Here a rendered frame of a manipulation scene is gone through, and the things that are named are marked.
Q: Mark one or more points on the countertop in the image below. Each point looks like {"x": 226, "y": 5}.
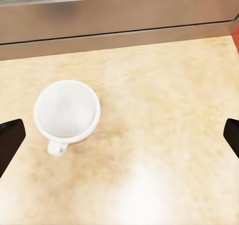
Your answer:
{"x": 157, "y": 155}

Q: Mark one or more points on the coffee cup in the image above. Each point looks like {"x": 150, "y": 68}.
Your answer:
{"x": 66, "y": 112}

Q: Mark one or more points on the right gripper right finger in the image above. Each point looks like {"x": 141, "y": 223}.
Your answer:
{"x": 231, "y": 134}

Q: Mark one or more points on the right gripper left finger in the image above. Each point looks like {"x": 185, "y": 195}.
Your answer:
{"x": 12, "y": 134}

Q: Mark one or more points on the fixed window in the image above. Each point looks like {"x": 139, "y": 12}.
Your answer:
{"x": 33, "y": 28}

